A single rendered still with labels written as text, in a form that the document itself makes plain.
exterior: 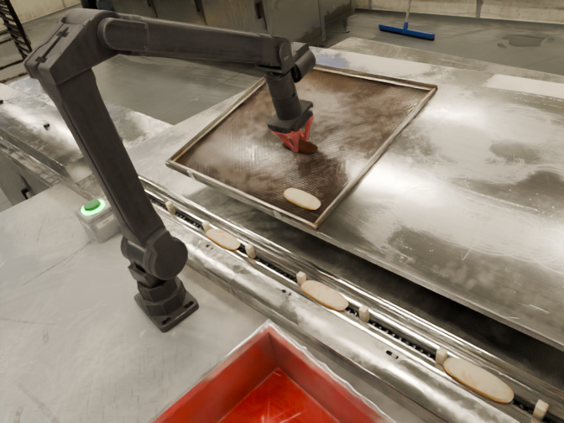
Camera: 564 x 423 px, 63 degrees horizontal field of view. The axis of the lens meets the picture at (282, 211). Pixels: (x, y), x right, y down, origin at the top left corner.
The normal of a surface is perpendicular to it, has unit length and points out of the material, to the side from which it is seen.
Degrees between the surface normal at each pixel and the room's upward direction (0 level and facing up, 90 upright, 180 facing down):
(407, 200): 10
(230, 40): 88
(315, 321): 0
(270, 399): 0
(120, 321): 0
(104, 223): 90
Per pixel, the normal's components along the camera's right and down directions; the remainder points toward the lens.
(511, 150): -0.27, -0.66
